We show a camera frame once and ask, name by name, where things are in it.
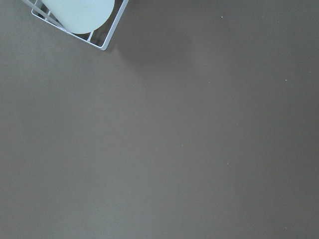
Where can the white wire cup rack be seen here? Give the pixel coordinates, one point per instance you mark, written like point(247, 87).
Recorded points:
point(99, 38)

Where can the white cup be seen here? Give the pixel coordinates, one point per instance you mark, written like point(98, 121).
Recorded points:
point(81, 16)

